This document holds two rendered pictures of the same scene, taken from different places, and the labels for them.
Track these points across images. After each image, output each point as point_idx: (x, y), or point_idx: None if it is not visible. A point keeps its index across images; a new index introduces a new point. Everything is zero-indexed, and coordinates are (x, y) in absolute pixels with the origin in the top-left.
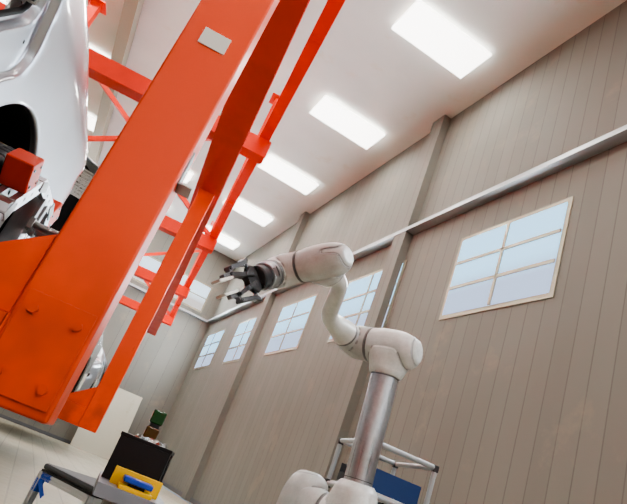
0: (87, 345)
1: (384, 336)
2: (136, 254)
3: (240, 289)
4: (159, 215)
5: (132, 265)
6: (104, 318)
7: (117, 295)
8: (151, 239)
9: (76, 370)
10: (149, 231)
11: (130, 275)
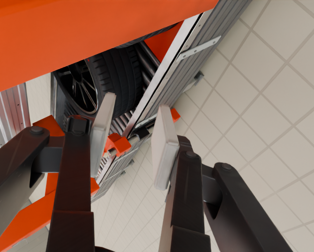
0: (161, 28)
1: None
2: (66, 65)
3: (170, 203)
4: (1, 85)
5: (79, 56)
6: (138, 30)
7: (114, 35)
8: (9, 30)
9: (183, 14)
10: (33, 78)
11: (86, 26)
